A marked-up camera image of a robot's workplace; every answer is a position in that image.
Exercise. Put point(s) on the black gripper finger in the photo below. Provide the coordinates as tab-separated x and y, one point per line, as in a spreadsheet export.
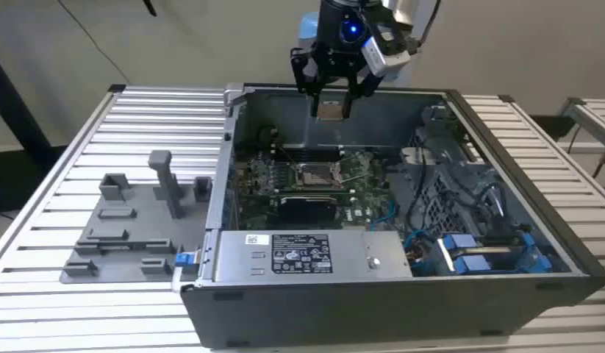
362	84
307	73

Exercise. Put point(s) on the silver CPU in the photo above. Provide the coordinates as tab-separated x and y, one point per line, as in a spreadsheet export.
330	111

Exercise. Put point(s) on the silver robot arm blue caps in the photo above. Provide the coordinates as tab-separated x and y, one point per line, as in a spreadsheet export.
403	9

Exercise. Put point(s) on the CPU socket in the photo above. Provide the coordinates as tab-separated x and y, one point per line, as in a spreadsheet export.
316	176

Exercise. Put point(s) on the green motherboard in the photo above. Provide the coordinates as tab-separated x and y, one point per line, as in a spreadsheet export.
376	198

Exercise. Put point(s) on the black graphics card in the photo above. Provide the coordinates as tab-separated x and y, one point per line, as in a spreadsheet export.
310	213

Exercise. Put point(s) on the black antenna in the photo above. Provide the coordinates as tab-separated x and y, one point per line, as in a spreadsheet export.
151	7

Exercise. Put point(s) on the blue disk carrier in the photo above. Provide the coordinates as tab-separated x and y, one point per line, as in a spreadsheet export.
474	264
464	243

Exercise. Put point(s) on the metal slat side table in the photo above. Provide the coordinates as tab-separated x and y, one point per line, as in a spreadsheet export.
596	114

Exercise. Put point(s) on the silver power supply unit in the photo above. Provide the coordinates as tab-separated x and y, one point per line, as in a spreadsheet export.
243	257

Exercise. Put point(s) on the grey parts rack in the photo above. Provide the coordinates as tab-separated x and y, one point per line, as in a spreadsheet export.
135	220

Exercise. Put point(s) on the blue case latch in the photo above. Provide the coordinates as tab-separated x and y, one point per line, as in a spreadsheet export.
183	259

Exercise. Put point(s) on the black metal stand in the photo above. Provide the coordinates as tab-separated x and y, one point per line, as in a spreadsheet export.
18	106

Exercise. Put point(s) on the dark grey PC case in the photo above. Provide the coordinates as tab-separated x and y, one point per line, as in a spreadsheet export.
331	312

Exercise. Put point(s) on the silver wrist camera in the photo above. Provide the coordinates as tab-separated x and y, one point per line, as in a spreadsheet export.
380	59

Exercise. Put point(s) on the blue plastic bracket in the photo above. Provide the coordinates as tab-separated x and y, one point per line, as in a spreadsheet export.
538	257

